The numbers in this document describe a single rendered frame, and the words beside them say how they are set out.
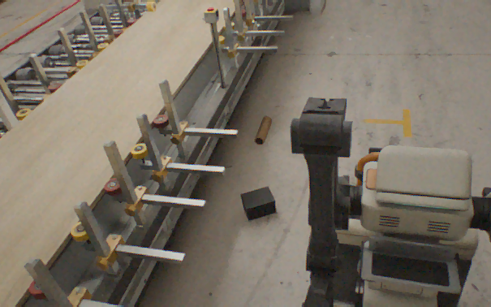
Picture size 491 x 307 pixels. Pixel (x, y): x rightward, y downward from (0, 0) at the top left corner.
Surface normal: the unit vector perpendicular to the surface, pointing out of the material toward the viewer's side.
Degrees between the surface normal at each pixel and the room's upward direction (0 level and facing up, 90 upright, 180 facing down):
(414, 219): 98
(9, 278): 0
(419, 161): 43
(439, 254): 90
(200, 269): 0
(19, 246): 0
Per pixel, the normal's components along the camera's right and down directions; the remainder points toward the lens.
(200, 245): -0.12, -0.78
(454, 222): -0.24, 0.72
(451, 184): -0.27, -0.15
